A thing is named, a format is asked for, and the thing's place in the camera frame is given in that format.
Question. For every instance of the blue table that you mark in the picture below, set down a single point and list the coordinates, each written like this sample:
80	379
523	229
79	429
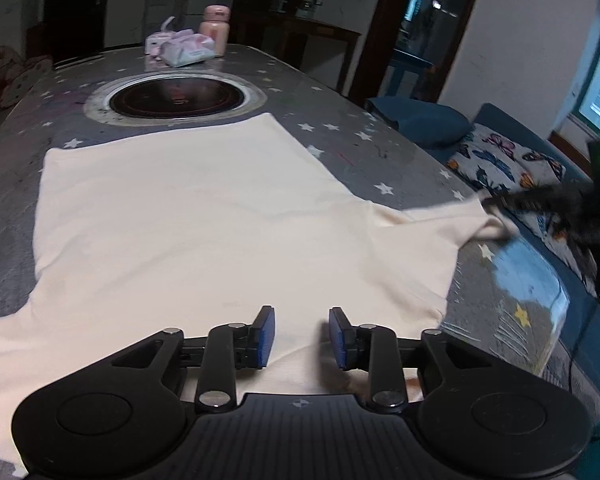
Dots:
410	67

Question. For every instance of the pink dotted play tent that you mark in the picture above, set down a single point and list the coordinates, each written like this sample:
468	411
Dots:
10	75

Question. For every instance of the round black induction cooktop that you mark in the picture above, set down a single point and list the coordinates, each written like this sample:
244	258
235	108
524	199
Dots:
175	97

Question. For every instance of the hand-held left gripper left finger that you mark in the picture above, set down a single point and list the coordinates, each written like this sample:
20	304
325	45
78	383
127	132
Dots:
264	336

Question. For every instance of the wooden door frame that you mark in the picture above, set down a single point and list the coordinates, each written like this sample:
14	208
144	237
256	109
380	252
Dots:
380	25

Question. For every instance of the wooden side table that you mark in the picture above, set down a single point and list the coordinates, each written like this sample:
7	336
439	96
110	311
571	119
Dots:
325	35

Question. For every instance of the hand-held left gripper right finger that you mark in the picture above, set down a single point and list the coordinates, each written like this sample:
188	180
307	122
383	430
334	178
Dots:
337	336

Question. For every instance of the pink tissue pack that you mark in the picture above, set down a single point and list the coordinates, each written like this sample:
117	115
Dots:
157	40

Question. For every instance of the butterfly print pillow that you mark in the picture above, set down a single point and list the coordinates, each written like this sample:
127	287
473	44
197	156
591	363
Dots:
495	160

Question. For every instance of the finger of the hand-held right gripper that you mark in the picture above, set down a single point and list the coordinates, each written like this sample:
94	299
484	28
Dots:
540	200
587	232

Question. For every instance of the water dispenser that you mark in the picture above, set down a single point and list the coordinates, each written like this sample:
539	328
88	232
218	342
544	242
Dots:
157	0

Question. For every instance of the dark wooden door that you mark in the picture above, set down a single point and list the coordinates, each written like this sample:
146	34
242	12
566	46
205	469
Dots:
75	5

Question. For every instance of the crumpled white wipes pack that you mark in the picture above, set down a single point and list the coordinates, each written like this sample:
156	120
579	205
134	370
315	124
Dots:
190	50

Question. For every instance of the pink bottle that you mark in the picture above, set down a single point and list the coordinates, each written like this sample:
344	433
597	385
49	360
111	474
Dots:
215	30

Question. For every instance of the cream shirt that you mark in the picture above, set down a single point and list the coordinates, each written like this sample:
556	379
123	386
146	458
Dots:
205	220

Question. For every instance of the blue cushion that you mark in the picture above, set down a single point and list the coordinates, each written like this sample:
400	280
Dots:
425	122

